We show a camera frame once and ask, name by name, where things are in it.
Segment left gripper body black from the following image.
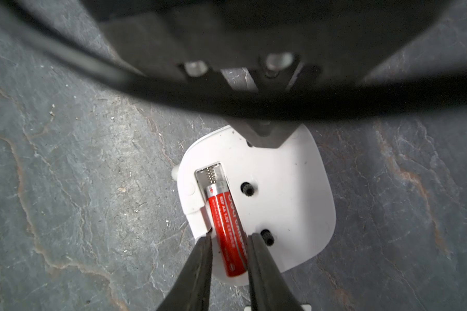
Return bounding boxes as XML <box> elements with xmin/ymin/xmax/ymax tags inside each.
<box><xmin>83</xmin><ymin>1</ymin><xmax>450</xmax><ymax>85</ymax></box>

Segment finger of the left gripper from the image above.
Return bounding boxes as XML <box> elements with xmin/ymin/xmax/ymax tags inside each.
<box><xmin>225</xmin><ymin>118</ymin><xmax>300</xmax><ymax>149</ymax></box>

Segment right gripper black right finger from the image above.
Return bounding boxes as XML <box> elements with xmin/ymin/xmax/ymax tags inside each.
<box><xmin>247</xmin><ymin>233</ymin><xmax>300</xmax><ymax>310</ymax></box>

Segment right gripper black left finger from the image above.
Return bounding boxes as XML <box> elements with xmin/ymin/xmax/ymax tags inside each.
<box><xmin>157</xmin><ymin>235</ymin><xmax>213</xmax><ymax>310</ymax></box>

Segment red battery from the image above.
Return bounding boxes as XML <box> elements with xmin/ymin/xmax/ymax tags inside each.
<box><xmin>206</xmin><ymin>181</ymin><xmax>248</xmax><ymax>277</ymax></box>

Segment white alarm device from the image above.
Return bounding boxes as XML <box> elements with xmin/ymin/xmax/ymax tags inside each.
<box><xmin>172</xmin><ymin>125</ymin><xmax>336</xmax><ymax>272</ymax></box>

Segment white battery cover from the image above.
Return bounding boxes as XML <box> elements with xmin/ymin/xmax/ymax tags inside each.
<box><xmin>269</xmin><ymin>304</ymin><xmax>312</xmax><ymax>311</ymax></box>

